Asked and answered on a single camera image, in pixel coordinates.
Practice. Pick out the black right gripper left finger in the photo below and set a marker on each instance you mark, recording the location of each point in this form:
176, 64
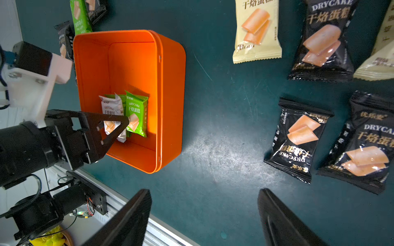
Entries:
128, 226

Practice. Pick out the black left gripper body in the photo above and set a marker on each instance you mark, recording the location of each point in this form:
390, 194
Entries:
77, 137

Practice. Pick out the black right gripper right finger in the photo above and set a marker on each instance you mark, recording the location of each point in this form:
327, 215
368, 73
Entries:
281, 226

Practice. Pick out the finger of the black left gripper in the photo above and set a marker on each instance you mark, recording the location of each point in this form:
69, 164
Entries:
98, 142

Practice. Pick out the orange storage box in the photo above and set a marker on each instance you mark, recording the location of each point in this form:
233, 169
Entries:
141, 62

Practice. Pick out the black cookie packet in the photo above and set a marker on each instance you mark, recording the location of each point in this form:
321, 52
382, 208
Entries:
66, 36
364, 151
96, 9
323, 52
298, 132

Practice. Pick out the yellow cookie packet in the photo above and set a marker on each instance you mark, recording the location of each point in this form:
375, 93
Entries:
257, 31

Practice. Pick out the pale green cookie packet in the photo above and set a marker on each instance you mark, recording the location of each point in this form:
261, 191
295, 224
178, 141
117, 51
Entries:
380, 65

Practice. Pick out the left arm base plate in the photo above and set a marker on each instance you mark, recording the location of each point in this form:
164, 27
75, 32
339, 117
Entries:
96, 196

